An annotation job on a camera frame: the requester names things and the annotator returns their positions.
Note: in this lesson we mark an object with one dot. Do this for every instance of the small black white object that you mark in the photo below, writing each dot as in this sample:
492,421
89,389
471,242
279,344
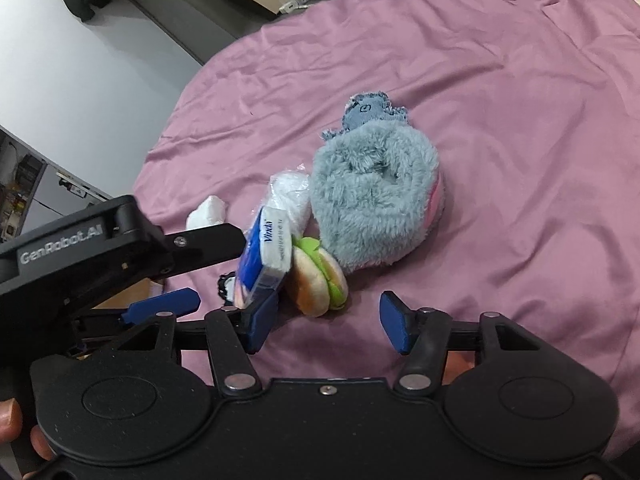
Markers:
226,288

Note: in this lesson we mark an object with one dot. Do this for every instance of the grey fluffy slipper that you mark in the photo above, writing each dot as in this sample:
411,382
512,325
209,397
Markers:
376,192

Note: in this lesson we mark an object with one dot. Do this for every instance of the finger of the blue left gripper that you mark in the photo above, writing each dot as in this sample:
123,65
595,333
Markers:
177,303

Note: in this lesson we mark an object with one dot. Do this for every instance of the white crumpled tissue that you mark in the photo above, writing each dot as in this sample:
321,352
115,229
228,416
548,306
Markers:
210,212

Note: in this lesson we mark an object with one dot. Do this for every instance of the plush hamburger toy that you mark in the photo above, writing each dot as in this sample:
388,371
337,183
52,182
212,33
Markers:
316,283

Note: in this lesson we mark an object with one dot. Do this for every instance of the blue crocheted doily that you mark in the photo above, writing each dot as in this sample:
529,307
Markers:
365,107

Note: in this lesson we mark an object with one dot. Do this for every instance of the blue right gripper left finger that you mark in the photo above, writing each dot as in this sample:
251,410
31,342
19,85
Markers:
258,319

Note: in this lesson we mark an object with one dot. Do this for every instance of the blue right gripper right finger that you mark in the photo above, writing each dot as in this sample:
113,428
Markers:
398,322

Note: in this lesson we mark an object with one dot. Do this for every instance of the white plastic wrapped bundle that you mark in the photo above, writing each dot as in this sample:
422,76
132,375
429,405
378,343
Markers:
288,190

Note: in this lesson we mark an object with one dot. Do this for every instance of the cardboard box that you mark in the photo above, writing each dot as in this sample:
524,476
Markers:
144,289

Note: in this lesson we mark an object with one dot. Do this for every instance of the pink bed sheet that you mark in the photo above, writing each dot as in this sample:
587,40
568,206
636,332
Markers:
533,106

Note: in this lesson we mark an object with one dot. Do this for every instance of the blue tissue pack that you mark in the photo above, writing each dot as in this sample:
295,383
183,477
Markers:
266,258

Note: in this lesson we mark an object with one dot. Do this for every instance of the person's left hand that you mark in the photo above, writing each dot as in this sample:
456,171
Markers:
11,423

